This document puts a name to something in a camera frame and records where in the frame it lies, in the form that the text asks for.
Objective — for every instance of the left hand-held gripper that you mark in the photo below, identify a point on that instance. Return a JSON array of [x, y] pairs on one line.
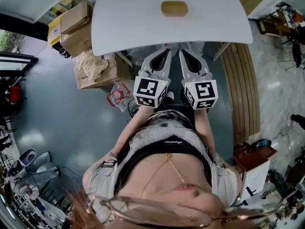
[[147, 90]]

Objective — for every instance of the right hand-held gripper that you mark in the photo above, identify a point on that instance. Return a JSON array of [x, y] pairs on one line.
[[203, 92]]

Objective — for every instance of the tan wooden tray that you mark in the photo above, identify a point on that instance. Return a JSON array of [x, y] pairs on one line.
[[174, 8]]

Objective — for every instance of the person's right forearm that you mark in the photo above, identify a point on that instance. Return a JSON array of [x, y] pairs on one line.
[[203, 128]]

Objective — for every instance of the person's left forearm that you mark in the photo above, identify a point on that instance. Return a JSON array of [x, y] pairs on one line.
[[133, 125]]

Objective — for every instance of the person's left hand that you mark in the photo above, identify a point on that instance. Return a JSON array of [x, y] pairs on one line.
[[170, 95]]

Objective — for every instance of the black device blue screen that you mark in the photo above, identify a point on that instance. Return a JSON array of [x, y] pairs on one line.
[[184, 96]]

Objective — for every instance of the large cardboard box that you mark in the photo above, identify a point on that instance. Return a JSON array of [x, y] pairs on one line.
[[112, 73]]

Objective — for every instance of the white table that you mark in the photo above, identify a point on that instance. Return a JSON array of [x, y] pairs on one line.
[[131, 20]]

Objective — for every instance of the wooden slat platform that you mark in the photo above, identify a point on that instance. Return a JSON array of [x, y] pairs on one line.
[[240, 92]]

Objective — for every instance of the beige crumpled cloth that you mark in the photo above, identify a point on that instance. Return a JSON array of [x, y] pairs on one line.
[[93, 65]]

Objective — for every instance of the wooden rack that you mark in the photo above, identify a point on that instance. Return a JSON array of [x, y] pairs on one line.
[[276, 23]]

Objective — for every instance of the black metal chair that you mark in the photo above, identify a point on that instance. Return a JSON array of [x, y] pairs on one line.
[[296, 51]]

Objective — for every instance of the black teal headset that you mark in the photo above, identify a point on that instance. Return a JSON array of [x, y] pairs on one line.
[[263, 144]]

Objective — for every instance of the brown and white cabinet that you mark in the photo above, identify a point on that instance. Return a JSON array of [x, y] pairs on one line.
[[252, 156]]

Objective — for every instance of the yellow plastic bin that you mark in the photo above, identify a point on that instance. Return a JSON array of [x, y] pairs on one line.
[[54, 32]]

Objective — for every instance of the person's body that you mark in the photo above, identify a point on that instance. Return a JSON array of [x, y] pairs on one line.
[[166, 173]]

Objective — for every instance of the black framed glass door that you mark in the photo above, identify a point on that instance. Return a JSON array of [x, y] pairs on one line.
[[14, 61]]

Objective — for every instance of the red bag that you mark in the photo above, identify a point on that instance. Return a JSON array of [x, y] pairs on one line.
[[15, 93]]

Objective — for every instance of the clear framed eyeglasses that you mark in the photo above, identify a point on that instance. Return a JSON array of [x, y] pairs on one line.
[[205, 223]]

